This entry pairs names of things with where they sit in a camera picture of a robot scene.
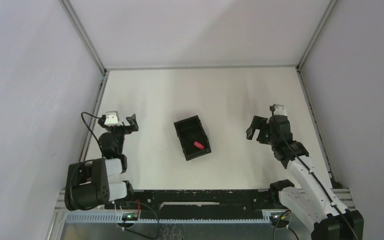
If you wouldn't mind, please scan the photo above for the white slotted cable duct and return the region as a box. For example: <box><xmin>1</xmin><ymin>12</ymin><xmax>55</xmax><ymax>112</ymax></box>
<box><xmin>65</xmin><ymin>212</ymin><xmax>272</xmax><ymax>224</ymax></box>

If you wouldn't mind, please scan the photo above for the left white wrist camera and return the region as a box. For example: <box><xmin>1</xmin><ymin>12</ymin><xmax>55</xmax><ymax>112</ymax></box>
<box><xmin>104</xmin><ymin>111</ymin><xmax>120</xmax><ymax>127</ymax></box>

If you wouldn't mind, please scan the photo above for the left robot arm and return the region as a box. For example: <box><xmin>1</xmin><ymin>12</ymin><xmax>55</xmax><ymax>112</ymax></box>
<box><xmin>64</xmin><ymin>111</ymin><xmax>139</xmax><ymax>211</ymax></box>

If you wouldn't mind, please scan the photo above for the black plastic bin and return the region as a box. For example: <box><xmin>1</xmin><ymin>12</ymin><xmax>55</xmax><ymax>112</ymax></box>
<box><xmin>173</xmin><ymin>115</ymin><xmax>212</xmax><ymax>161</ymax></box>

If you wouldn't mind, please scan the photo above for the black mounting rail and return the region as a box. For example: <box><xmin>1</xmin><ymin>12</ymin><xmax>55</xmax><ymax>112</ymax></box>
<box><xmin>104</xmin><ymin>189</ymin><xmax>287</xmax><ymax>210</ymax></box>

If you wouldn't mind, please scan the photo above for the red handled screwdriver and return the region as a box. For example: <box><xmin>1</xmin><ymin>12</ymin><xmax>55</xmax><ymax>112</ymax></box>
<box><xmin>182</xmin><ymin>135</ymin><xmax>206</xmax><ymax>150</ymax></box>

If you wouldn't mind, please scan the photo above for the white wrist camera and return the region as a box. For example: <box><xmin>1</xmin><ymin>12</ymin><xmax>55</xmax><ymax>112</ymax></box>
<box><xmin>269</xmin><ymin>104</ymin><xmax>288</xmax><ymax>117</ymax></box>
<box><xmin>104</xmin><ymin>111</ymin><xmax>120</xmax><ymax>127</ymax></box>

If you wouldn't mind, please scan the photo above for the left black cable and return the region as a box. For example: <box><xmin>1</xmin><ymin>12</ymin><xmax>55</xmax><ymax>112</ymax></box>
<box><xmin>80</xmin><ymin>111</ymin><xmax>104</xmax><ymax>150</ymax></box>

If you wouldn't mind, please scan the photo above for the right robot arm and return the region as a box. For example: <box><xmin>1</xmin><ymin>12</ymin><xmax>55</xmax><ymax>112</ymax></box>
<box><xmin>246</xmin><ymin>114</ymin><xmax>364</xmax><ymax>240</ymax></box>

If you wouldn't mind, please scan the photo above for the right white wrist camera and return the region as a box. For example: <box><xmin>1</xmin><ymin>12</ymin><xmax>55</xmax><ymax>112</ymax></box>
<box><xmin>269</xmin><ymin>104</ymin><xmax>288</xmax><ymax>117</ymax></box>

